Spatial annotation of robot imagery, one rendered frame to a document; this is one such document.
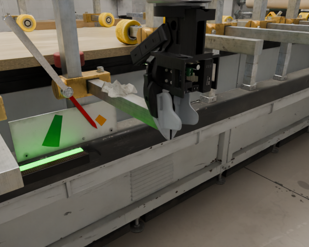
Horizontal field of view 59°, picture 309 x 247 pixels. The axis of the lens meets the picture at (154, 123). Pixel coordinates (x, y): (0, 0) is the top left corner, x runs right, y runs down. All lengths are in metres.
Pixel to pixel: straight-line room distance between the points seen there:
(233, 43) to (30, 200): 0.63
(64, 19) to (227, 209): 1.28
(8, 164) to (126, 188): 0.91
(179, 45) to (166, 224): 1.18
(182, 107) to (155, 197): 0.96
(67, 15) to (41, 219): 0.76
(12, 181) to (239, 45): 0.50
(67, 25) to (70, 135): 0.26
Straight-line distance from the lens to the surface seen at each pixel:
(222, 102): 1.03
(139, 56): 0.46
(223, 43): 0.66
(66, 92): 0.64
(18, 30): 0.56
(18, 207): 0.79
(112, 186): 1.20
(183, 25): 0.38
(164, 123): 0.44
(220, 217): 1.55
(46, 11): 8.19
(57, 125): 0.68
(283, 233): 1.56
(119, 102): 0.55
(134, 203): 1.33
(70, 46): 0.66
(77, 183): 0.82
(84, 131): 0.71
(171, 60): 0.37
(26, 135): 0.67
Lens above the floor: 1.03
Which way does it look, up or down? 24 degrees down
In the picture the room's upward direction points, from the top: straight up
